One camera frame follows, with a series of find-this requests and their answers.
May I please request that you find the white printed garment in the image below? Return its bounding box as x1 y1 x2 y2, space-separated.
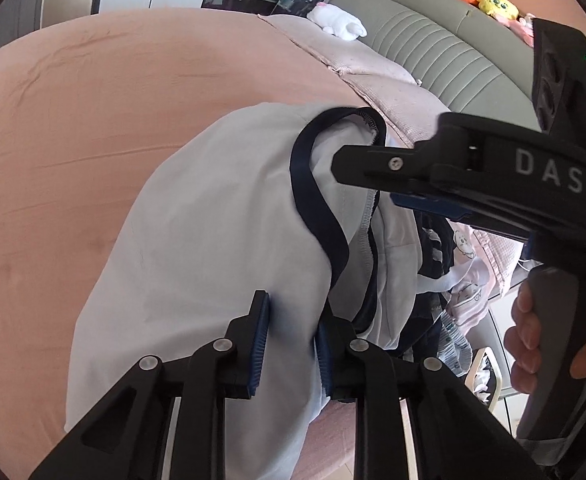
443 225 491 331

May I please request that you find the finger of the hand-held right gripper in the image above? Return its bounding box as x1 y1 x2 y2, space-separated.
332 144 441 192
390 190 531 243

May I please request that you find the white shirt with navy trim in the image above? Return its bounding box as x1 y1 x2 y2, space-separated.
64 102 424 480

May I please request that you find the grey padded headboard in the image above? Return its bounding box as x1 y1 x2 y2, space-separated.
330 0 541 133

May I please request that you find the person's right hand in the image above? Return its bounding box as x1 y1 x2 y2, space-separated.
504 284 586 397

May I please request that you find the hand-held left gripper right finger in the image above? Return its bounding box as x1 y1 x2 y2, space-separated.
315 317 548 480

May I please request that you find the white basket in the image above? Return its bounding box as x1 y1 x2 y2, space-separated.
465 347 504 413

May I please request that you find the pink plush toy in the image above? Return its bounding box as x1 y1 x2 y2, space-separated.
509 12 536 47

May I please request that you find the white plush toy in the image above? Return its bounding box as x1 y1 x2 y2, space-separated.
307 2 368 41

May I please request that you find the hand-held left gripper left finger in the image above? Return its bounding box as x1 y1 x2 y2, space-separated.
28 290 274 480

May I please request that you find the yellow plush toy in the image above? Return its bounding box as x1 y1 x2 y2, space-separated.
478 0 521 20

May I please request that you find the pale pink quilt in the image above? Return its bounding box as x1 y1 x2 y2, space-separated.
258 14 530 306

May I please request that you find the navy garment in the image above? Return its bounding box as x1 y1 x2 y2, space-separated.
412 210 458 361

